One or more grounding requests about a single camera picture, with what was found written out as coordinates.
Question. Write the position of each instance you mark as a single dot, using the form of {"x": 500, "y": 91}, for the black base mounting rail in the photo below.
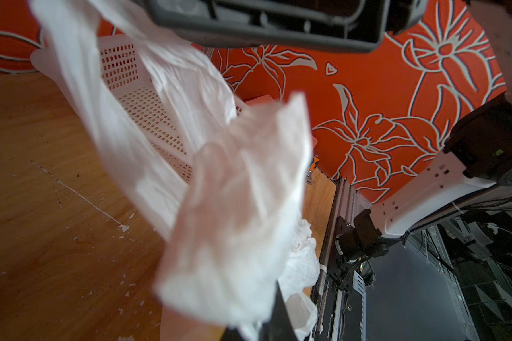
{"x": 340, "y": 295}

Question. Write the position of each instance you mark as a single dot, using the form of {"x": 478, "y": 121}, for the white perforated plastic basket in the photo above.
{"x": 127, "y": 79}

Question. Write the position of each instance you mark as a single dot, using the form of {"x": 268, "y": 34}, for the red plastic tool case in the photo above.
{"x": 261, "y": 100}

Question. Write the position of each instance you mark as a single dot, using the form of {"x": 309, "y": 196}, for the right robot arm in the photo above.
{"x": 411, "y": 101}

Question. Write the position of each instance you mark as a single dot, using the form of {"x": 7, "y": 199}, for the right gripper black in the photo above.
{"x": 341, "y": 26}

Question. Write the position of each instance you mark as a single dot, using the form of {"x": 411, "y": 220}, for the orange handled tool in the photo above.
{"x": 313, "y": 167}

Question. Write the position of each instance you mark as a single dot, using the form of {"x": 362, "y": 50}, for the white printed plastic bag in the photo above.
{"x": 231, "y": 230}

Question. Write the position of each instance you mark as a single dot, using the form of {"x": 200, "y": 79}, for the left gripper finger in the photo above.
{"x": 277, "y": 319}

